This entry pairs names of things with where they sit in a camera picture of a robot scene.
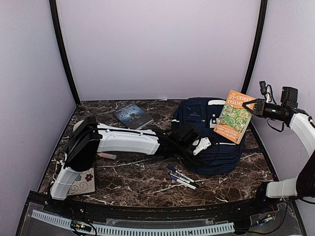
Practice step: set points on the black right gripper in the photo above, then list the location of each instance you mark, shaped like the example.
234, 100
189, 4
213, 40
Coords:
260, 108

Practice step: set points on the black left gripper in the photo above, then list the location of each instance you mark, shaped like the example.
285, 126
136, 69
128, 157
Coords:
198, 161

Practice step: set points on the navy blue backpack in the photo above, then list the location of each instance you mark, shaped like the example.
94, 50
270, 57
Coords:
223, 155

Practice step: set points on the orange treehouse paperback book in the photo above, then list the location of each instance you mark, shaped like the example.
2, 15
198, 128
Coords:
234, 118

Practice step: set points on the dark blue hardcover book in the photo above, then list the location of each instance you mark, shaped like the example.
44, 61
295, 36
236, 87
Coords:
133, 117

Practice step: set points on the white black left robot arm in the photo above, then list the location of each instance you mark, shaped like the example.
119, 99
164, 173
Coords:
90, 138

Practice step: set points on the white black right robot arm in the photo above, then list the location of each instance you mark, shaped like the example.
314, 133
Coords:
302, 124

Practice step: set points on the blue capped white marker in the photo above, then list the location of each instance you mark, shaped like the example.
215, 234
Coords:
175, 170

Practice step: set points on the black capped white marker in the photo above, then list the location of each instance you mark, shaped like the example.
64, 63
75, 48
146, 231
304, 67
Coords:
183, 183

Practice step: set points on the purple capped white marker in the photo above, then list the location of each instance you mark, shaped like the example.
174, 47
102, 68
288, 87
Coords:
181, 178

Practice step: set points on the cream floral mug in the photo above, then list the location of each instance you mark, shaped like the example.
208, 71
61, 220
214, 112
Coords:
76, 126

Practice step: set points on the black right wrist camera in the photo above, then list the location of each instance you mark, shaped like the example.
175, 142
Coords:
289, 94

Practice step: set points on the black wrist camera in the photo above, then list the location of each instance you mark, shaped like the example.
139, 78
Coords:
289, 94
187, 134

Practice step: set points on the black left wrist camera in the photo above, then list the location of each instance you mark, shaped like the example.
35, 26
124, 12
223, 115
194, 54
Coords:
187, 134

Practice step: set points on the black front rail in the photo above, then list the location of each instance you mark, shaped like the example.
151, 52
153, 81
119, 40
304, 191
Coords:
100, 212

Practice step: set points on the white slotted cable duct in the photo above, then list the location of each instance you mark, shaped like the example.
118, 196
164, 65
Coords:
134, 228

